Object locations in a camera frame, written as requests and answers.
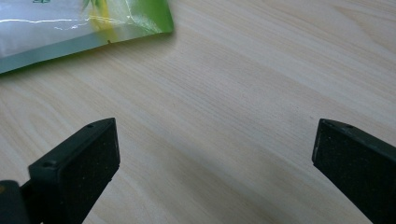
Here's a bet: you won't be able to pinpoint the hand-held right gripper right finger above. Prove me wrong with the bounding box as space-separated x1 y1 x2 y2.
311 118 396 224

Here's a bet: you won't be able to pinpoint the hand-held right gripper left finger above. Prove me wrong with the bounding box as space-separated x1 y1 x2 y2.
20 117 121 224

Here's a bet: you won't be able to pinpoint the green and white plastic packet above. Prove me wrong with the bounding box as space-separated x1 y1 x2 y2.
0 0 175 75

